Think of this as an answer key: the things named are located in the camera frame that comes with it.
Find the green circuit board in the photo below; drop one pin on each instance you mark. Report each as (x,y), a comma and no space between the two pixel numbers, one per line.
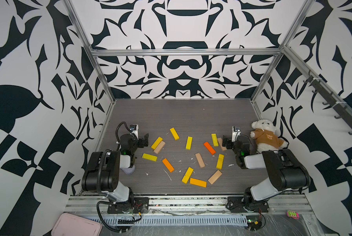
(253,224)

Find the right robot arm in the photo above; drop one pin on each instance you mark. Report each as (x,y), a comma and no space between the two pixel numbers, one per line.
(285,173)

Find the orange-yellow block bottom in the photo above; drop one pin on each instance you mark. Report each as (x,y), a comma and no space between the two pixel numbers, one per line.
(197,182)

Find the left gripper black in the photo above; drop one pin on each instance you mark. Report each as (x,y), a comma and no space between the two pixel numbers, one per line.
(140,144)

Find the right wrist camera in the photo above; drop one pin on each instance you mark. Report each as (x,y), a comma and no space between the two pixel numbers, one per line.
(235,133)

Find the yellow block top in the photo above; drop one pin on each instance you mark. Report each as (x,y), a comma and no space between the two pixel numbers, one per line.
(174,134)

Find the orange block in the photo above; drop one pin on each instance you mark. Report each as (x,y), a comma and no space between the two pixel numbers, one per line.
(209,148)
(168,165)

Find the natural wood block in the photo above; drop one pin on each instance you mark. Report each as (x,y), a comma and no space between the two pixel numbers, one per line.
(220,142)
(214,177)
(159,147)
(200,160)

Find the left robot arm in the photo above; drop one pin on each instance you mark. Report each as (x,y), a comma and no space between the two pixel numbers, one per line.
(102,172)

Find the white teddy bear brown shirt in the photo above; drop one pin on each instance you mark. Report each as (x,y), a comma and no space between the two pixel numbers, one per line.
(264,135)

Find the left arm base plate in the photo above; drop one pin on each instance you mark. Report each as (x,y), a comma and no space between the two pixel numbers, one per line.
(136,205)

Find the orange block right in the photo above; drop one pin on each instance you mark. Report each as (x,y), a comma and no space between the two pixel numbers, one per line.
(209,148)

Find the pink tray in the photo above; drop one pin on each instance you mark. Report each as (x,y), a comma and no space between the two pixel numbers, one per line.
(71,225)

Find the natural wood block bottom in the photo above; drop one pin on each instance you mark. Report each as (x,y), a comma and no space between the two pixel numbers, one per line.
(214,177)

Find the wall hook rail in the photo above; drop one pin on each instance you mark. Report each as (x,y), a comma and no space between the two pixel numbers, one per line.
(332,99)

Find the yellow block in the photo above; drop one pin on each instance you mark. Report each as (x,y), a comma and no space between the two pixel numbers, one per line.
(215,140)
(220,161)
(189,143)
(149,157)
(187,175)
(174,134)
(156,143)

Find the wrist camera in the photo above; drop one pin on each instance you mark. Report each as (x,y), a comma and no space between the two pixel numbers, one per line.
(134,130)
(235,133)

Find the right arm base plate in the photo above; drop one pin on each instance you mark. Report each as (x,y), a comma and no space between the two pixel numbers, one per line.
(239,205)

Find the white cable duct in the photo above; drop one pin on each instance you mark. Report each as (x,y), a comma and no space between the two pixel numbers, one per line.
(180,220)

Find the pink small device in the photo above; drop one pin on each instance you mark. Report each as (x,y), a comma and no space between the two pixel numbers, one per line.
(292,214)

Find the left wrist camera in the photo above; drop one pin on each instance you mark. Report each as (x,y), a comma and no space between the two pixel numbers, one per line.
(134,130)

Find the orange block lower left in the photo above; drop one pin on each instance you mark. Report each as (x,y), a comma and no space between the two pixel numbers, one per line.
(168,165)

